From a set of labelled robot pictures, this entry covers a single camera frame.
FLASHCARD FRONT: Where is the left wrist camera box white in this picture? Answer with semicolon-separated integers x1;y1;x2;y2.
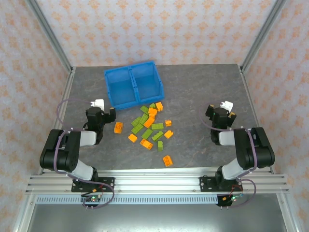
89;99;105;109

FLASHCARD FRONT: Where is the long aluminium base rail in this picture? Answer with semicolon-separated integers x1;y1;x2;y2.
26;169;290;194

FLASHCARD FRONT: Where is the small circuit board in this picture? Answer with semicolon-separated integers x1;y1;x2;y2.
81;195;103;204
218;194;244;207

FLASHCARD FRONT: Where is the grey metal panel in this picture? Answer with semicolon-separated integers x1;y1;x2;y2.
26;204;288;232

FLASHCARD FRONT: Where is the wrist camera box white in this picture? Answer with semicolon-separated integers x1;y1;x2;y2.
89;99;105;109
220;101;234;112

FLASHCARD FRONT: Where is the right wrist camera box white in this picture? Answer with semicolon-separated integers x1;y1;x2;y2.
220;101;234;112

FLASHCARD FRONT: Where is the aluminium table side rail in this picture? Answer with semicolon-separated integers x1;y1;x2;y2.
238;64;275;174
37;67;76;175

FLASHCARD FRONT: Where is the slotted white cable duct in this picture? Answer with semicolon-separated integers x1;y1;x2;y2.
35;195;219;205

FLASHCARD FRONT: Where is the blue plastic bin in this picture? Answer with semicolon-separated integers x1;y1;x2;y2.
129;60;166;104
104;65;140;111

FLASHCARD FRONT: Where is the aluminium frame leg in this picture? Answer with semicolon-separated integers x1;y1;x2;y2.
13;193;37;232
276;192;298;232

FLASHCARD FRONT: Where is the aluminium frame post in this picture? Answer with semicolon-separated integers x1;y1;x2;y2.
26;0;74;74
240;0;288;73

